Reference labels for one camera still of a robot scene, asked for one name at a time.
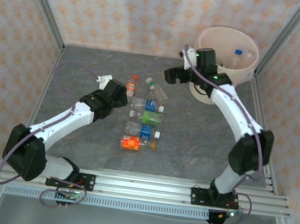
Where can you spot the red label plastic bottle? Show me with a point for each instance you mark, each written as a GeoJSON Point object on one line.
{"type": "Point", "coordinates": [131, 87]}

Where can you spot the blue cap clear bottle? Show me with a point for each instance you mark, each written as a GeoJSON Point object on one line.
{"type": "Point", "coordinates": [237, 58]}

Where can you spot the blue label plastic bottle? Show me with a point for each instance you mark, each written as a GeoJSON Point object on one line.
{"type": "Point", "coordinates": [151, 105]}
{"type": "Point", "coordinates": [145, 131]}

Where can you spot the green label plastic bottle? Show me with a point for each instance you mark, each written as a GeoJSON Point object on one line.
{"type": "Point", "coordinates": [149, 118]}

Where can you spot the orange label bottle yellow cap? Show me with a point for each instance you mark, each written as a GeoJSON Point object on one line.
{"type": "Point", "coordinates": [132, 143]}

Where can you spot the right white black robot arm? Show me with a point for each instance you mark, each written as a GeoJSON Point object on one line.
{"type": "Point", "coordinates": [230, 111]}

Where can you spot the cream plastic bin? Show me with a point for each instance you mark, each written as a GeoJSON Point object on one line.
{"type": "Point", "coordinates": [204, 99]}

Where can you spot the green circuit board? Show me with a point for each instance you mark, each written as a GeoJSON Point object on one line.
{"type": "Point", "coordinates": [72, 195]}
{"type": "Point", "coordinates": [232, 214]}

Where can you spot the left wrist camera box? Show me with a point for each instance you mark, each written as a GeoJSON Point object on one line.
{"type": "Point", "coordinates": [103, 80]}

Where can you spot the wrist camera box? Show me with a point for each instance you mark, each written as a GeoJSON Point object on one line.
{"type": "Point", "coordinates": [103, 80]}
{"type": "Point", "coordinates": [188, 57]}

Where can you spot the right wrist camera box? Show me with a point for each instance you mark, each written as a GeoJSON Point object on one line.
{"type": "Point", "coordinates": [188, 57]}

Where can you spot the aluminium table side rail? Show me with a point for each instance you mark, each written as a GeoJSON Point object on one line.
{"type": "Point", "coordinates": [259, 110]}
{"type": "Point", "coordinates": [47, 82]}

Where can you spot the aluminium base rail beam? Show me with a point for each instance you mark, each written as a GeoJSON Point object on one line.
{"type": "Point", "coordinates": [143, 185]}

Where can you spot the black electronics bracket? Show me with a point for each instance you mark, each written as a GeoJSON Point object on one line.
{"type": "Point", "coordinates": [214, 219]}
{"type": "Point", "coordinates": [59, 199]}

